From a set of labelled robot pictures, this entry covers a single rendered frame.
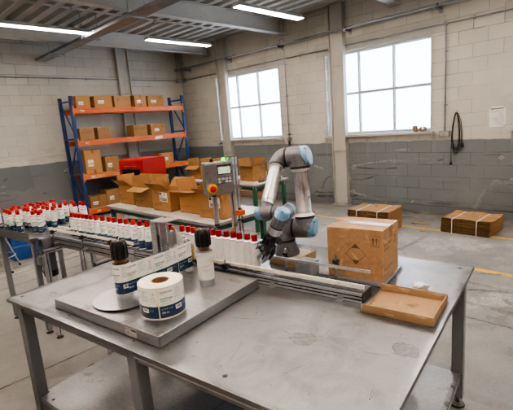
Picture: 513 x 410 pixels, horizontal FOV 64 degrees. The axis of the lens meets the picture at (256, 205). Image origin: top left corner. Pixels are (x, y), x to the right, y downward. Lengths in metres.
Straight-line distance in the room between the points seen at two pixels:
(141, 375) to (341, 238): 1.14
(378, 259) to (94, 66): 9.04
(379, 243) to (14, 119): 8.45
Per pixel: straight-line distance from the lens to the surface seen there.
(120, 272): 2.08
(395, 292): 2.11
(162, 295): 1.83
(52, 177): 9.84
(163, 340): 1.76
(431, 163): 7.37
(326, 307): 1.95
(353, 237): 2.14
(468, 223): 6.15
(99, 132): 9.41
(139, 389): 1.93
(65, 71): 10.13
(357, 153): 7.96
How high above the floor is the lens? 1.67
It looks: 11 degrees down
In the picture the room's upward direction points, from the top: 4 degrees counter-clockwise
